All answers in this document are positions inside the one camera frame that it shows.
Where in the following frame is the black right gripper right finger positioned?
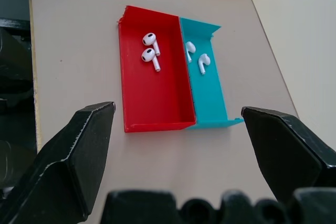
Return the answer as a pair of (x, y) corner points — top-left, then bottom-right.
(240, 106), (336, 205)

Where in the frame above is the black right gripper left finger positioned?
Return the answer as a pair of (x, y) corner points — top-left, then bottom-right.
(0, 101), (117, 224)

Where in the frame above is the teal plastic tray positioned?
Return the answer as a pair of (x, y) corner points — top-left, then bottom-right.
(179, 17), (245, 131)

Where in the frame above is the red plastic tray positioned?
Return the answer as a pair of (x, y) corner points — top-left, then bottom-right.
(116, 5), (197, 133)

